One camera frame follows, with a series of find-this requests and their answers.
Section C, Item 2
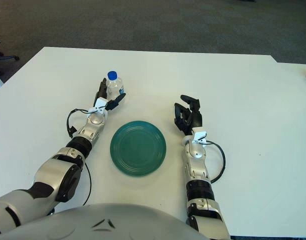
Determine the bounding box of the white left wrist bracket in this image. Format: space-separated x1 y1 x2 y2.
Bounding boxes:
89 97 109 113

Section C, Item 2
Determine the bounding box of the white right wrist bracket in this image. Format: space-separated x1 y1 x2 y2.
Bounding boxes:
192 130 208 145

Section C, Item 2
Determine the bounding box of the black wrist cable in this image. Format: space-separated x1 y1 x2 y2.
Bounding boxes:
66 107 94 139
205 140 226 184

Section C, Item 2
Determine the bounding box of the black office chair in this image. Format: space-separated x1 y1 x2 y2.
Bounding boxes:
0 27 20 76

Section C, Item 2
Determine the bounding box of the silver robot torso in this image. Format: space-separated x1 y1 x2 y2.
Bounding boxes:
0 203 206 240

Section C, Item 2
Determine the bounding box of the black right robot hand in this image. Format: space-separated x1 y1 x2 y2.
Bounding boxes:
173 94 203 136

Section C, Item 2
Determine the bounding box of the black left elbow cable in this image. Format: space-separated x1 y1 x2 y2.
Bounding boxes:
81 161 92 202

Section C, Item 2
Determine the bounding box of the clear bottle with blue cap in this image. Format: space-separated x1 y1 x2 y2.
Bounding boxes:
105 71 126 101

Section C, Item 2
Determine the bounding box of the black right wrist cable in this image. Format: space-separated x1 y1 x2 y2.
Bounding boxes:
205 140 226 184

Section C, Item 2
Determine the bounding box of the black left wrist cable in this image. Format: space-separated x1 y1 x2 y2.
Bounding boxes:
66 107 94 139

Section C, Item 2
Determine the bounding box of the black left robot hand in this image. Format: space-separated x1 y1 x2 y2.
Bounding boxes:
94 77 127 112

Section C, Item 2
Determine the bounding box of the green round plate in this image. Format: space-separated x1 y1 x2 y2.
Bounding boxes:
109 120 167 178

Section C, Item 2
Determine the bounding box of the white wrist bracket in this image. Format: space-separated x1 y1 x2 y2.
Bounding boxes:
89 97 109 113
192 130 208 145

